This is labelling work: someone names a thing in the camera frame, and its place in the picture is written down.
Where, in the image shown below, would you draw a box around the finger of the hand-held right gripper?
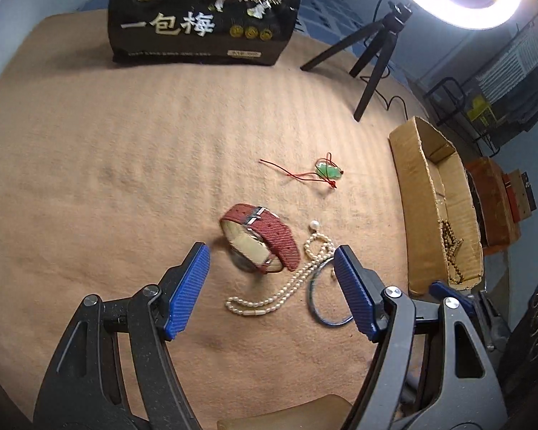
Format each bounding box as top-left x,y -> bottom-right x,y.
429,281 -> 513,353

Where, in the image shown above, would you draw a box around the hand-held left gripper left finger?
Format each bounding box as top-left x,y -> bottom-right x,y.
33,242 -> 212,430

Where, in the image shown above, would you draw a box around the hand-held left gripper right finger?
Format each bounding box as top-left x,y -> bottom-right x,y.
333,245 -> 508,430

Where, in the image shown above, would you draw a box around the dark blue bangle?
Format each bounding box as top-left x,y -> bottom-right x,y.
307,257 -> 355,327

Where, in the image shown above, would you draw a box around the white pearl necklace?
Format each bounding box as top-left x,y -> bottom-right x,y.
225,251 -> 337,319

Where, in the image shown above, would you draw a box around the cream bead bracelet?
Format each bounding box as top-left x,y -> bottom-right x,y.
304,219 -> 337,261

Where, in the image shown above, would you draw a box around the red strap wristwatch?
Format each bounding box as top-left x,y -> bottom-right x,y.
219,204 -> 302,275

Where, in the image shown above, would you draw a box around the shallow cardboard box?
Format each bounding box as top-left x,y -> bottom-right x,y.
388,116 -> 485,296

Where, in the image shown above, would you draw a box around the green jade pendant red cord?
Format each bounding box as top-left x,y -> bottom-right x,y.
259,153 -> 345,190

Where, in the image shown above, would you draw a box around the orange-covered side table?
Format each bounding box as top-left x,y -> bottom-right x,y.
464,158 -> 523,247

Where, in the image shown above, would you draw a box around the black metal shoe rack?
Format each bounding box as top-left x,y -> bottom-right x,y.
424,76 -> 503,157

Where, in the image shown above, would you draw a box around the dark hanging clothes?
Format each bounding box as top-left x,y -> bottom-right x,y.
489,78 -> 538,124

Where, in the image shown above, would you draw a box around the black tripod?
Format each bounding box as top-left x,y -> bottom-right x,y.
300,2 -> 413,123

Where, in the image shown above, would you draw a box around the striped white cloth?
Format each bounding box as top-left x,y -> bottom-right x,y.
475,31 -> 538,99

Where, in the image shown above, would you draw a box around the black printed snack bag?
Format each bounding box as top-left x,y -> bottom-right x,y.
108,0 -> 306,67

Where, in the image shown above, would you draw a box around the brown wooden bead string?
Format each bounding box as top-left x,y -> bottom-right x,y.
438,219 -> 464,284

